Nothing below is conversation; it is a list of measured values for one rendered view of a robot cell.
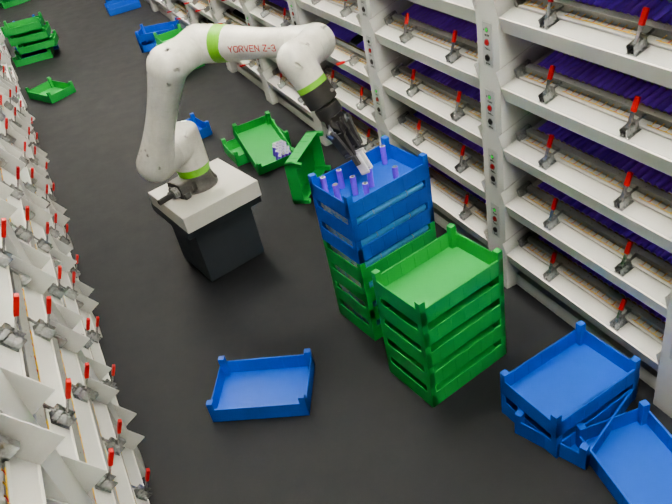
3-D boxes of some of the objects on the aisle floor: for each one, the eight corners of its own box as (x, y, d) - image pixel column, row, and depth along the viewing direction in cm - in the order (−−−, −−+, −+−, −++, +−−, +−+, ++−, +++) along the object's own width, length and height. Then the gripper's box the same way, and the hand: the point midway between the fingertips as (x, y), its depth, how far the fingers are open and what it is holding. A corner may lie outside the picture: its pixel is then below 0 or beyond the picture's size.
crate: (296, 160, 326) (295, 149, 319) (258, 175, 320) (257, 164, 314) (269, 121, 340) (268, 110, 333) (233, 135, 335) (231, 124, 328)
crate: (213, 422, 202) (205, 405, 197) (225, 372, 218) (218, 355, 213) (309, 415, 197) (304, 397, 192) (315, 365, 213) (310, 347, 208)
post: (507, 289, 225) (482, -436, 122) (489, 275, 233) (452, -420, 129) (553, 265, 231) (567, -448, 127) (535, 252, 238) (534, -433, 134)
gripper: (325, 97, 197) (367, 162, 206) (303, 120, 187) (348, 188, 196) (344, 87, 192) (386, 154, 201) (323, 110, 182) (368, 180, 191)
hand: (361, 161), depth 197 cm, fingers closed, pressing on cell
